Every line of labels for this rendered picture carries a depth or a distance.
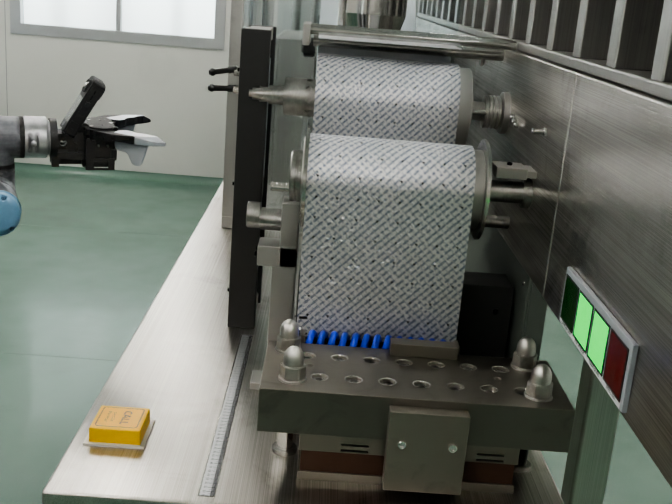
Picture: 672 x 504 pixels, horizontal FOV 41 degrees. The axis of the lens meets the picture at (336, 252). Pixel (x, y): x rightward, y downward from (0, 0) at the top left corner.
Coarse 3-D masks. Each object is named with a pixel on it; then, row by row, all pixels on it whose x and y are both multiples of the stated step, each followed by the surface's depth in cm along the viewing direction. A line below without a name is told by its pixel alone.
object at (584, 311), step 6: (582, 300) 100; (582, 306) 100; (588, 306) 98; (582, 312) 100; (588, 312) 98; (576, 318) 102; (582, 318) 100; (588, 318) 98; (576, 324) 102; (582, 324) 100; (588, 324) 98; (576, 330) 102; (582, 330) 100; (588, 330) 97; (576, 336) 102; (582, 336) 99; (582, 342) 99
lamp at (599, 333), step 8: (600, 320) 94; (592, 328) 96; (600, 328) 94; (608, 328) 91; (592, 336) 96; (600, 336) 93; (592, 344) 96; (600, 344) 93; (592, 352) 96; (600, 352) 93; (592, 360) 95; (600, 360) 93; (600, 368) 93
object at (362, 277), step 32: (320, 224) 127; (352, 224) 127; (384, 224) 127; (320, 256) 129; (352, 256) 129; (384, 256) 129; (416, 256) 129; (448, 256) 129; (320, 288) 130; (352, 288) 130; (384, 288) 130; (416, 288) 130; (448, 288) 130; (320, 320) 131; (352, 320) 131; (384, 320) 131; (416, 320) 131; (448, 320) 131
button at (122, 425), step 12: (108, 408) 127; (120, 408) 128; (132, 408) 128; (144, 408) 128; (96, 420) 124; (108, 420) 124; (120, 420) 124; (132, 420) 124; (144, 420) 125; (96, 432) 122; (108, 432) 122; (120, 432) 122; (132, 432) 122; (144, 432) 125; (132, 444) 122
